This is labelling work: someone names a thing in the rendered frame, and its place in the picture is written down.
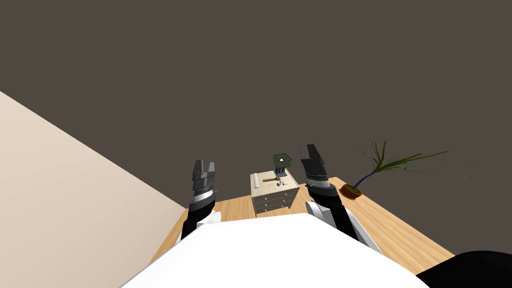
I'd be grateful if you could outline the potted palm plant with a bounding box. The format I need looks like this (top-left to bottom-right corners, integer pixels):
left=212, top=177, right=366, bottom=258
left=338, top=139, right=482, bottom=201

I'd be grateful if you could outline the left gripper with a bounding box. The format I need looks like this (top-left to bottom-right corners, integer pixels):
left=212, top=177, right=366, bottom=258
left=191, top=159, right=217, bottom=198

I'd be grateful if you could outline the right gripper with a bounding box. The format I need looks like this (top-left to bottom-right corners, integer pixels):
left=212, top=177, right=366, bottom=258
left=300, top=143, right=331, bottom=188

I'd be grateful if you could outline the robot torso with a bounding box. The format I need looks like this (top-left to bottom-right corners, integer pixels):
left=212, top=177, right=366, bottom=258
left=119, top=212, right=432, bottom=288

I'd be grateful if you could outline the beige chest of drawers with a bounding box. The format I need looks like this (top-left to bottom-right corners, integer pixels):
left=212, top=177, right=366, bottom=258
left=249, top=152, right=301, bottom=218

